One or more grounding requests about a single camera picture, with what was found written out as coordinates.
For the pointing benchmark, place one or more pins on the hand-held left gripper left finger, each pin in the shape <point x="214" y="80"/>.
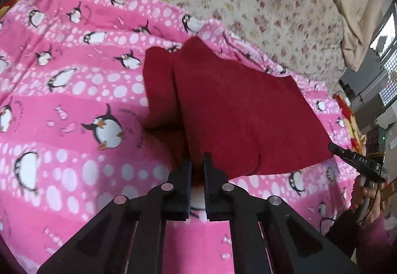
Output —
<point x="187" y="190"/>

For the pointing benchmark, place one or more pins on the person's right hand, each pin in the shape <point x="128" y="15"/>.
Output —
<point x="364" y="195"/>

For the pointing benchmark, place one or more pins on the person's right forearm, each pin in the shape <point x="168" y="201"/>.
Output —
<point x="372" y="244"/>

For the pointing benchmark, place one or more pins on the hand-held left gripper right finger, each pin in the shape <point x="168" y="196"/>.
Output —
<point x="207" y="190"/>

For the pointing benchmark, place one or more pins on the dark red garment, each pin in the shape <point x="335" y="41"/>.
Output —
<point x="242" y="112"/>

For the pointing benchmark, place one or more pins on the window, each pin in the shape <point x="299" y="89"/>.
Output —
<point x="386" y="38"/>

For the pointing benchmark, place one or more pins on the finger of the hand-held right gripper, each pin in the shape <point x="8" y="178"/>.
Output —
<point x="341" y="153"/>

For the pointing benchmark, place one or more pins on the yellow red printed cloth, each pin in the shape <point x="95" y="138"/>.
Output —
<point x="349" y="116"/>

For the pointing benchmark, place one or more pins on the pink penguin print blanket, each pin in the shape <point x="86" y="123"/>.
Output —
<point x="77" y="75"/>

